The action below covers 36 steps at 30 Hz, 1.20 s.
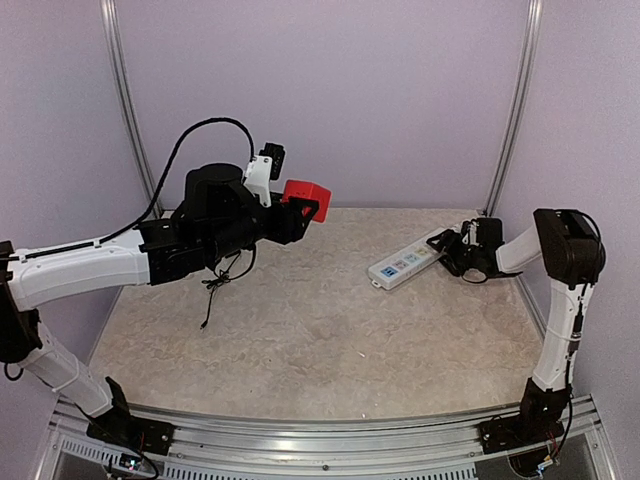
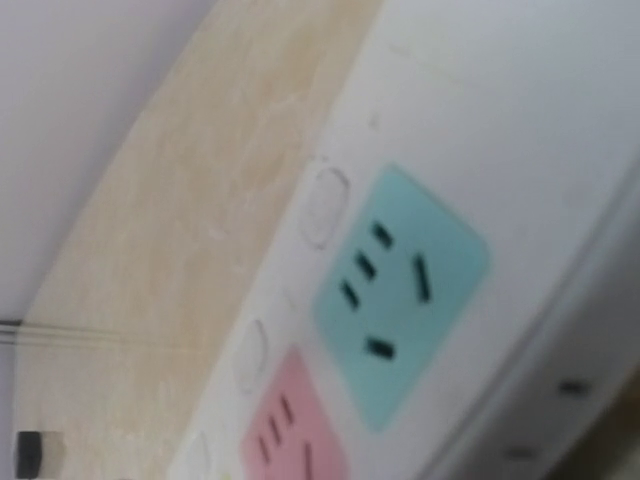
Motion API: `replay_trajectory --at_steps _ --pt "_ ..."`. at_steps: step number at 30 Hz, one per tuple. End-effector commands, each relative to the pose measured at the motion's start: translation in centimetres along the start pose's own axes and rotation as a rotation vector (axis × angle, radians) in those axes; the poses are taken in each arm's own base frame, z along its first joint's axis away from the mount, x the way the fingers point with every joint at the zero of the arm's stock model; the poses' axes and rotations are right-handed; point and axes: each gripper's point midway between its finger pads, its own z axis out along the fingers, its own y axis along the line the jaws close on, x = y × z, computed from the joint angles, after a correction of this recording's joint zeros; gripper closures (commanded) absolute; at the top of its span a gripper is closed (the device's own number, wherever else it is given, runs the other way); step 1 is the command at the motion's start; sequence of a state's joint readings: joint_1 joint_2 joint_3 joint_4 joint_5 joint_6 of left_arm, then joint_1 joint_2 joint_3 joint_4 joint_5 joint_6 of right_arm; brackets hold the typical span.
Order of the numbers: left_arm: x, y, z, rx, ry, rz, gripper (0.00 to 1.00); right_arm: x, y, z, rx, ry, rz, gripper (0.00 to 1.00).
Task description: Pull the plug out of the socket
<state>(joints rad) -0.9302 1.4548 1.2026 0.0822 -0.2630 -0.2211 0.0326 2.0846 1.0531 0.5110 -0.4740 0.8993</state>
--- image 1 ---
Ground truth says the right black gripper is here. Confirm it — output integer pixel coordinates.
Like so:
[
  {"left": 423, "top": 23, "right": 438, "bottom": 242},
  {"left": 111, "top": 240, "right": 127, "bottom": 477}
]
[{"left": 428, "top": 229, "right": 486, "bottom": 277}]

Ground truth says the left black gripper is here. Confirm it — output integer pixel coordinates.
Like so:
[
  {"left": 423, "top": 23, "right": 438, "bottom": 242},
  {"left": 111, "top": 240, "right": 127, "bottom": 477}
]
[{"left": 206, "top": 191, "right": 318, "bottom": 261}]

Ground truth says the red cube socket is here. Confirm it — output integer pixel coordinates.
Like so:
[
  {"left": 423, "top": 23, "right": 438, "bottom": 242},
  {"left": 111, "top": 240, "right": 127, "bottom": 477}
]
[{"left": 282, "top": 179, "right": 332, "bottom": 223}]

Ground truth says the white power strip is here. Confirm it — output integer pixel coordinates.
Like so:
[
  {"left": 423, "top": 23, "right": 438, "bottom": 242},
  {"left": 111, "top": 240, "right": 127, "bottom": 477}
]
[{"left": 367, "top": 223, "right": 461, "bottom": 291}]

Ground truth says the thin black charger cable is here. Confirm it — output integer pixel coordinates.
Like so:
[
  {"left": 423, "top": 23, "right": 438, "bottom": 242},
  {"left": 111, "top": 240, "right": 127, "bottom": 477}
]
[{"left": 199, "top": 249, "right": 259, "bottom": 331}]

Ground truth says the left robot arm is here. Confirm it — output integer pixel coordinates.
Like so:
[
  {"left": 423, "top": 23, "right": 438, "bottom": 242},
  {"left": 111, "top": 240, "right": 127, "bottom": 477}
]
[{"left": 1, "top": 157, "right": 331, "bottom": 445}]

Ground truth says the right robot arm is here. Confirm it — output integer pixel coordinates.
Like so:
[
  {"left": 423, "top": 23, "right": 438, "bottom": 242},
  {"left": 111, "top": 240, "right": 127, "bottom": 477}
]
[{"left": 426, "top": 208, "right": 606, "bottom": 393}]

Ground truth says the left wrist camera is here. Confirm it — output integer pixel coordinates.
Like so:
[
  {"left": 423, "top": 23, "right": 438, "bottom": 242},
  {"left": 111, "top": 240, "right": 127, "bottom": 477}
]
[{"left": 243, "top": 142, "right": 286, "bottom": 208}]

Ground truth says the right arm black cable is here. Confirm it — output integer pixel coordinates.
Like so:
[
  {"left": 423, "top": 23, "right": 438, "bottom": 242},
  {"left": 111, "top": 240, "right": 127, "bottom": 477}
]
[{"left": 459, "top": 212, "right": 604, "bottom": 391}]

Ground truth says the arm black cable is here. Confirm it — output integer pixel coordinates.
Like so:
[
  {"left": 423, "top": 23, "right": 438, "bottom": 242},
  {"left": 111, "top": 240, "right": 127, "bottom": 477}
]
[
  {"left": 459, "top": 212, "right": 604, "bottom": 391},
  {"left": 94, "top": 117, "right": 257, "bottom": 249}
]

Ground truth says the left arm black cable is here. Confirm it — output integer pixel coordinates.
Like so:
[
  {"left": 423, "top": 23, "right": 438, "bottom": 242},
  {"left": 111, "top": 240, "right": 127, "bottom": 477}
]
[{"left": 94, "top": 117, "right": 257, "bottom": 249}]

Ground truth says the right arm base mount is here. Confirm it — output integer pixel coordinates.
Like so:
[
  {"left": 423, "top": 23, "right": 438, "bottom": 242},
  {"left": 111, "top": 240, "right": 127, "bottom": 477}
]
[{"left": 477, "top": 378, "right": 572, "bottom": 454}]

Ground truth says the right aluminium frame post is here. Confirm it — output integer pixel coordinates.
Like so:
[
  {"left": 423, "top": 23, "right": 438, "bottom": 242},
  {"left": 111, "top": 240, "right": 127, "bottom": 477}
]
[{"left": 482, "top": 0, "right": 544, "bottom": 217}]

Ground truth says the aluminium frame post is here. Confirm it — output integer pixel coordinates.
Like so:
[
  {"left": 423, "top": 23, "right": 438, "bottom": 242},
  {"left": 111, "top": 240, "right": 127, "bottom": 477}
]
[
  {"left": 100, "top": 0, "right": 156, "bottom": 201},
  {"left": 482, "top": 0, "right": 544, "bottom": 217}
]

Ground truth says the aluminium front rail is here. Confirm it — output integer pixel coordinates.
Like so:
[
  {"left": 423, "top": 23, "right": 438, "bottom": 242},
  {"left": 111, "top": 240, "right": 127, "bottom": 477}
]
[{"left": 31, "top": 396, "right": 621, "bottom": 479}]

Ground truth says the left aluminium frame post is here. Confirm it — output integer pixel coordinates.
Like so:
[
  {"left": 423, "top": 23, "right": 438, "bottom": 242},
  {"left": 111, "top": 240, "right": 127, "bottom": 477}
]
[{"left": 100, "top": 0, "right": 156, "bottom": 201}]

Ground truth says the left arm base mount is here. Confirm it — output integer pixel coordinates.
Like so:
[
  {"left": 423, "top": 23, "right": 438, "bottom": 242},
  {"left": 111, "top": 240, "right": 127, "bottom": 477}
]
[{"left": 87, "top": 377, "right": 175, "bottom": 456}]

